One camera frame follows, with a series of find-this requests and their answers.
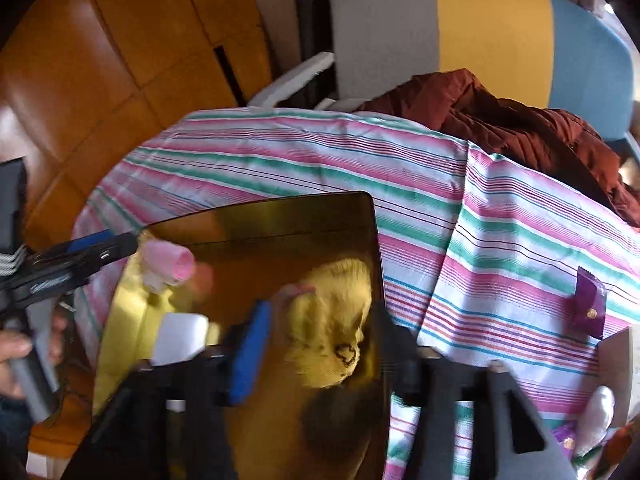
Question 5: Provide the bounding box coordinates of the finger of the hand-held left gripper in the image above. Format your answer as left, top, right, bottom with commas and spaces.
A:
65, 230, 139, 277

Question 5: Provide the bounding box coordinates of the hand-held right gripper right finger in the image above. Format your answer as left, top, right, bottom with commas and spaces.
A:
372, 304, 578, 480

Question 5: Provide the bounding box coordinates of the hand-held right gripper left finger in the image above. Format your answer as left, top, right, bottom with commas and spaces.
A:
60, 300, 273, 480

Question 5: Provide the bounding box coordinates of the yellow sponge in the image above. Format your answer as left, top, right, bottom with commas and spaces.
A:
284, 257, 373, 389

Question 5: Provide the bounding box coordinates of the amber translucent plastic tray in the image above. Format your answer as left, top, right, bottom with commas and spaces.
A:
92, 191, 393, 480

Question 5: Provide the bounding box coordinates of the person's left hand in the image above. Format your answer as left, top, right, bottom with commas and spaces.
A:
0, 309, 69, 402

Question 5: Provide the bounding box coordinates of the small pink bottle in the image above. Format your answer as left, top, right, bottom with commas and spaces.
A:
141, 240, 196, 293

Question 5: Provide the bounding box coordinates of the plain white box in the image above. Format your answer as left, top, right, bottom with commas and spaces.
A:
150, 312, 210, 367

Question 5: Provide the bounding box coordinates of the small purple packet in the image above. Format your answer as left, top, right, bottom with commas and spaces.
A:
552, 422, 578, 458

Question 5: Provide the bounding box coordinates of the white shiny plastic packet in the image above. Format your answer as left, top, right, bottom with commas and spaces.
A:
575, 386, 616, 458

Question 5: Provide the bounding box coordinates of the purple sachet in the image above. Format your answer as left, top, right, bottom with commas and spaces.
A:
571, 266, 608, 339

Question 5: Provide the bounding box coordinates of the cardboard box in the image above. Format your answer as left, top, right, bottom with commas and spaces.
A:
597, 326, 632, 426

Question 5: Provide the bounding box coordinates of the striped tablecloth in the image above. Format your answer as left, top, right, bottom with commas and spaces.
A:
72, 107, 640, 480

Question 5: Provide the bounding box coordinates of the brown-red quilted jacket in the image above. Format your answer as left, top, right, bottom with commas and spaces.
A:
357, 69, 640, 233

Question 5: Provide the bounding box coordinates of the grey yellow blue chair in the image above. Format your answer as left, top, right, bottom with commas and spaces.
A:
247, 0, 640, 161

